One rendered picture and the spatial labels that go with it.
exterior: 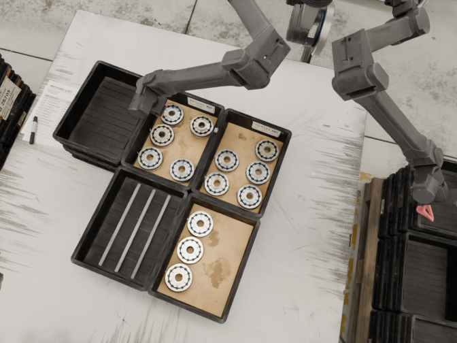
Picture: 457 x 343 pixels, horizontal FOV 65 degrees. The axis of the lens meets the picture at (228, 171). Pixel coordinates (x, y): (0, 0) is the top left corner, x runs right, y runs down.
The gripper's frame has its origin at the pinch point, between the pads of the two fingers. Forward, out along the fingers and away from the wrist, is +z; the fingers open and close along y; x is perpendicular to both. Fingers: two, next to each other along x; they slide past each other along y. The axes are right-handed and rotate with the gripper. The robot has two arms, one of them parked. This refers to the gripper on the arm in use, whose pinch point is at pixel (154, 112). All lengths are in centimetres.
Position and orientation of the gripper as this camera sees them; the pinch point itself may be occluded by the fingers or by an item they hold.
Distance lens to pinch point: 138.0
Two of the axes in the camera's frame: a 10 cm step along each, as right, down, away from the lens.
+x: 3.6, -8.8, 3.0
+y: 9.3, 3.6, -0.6
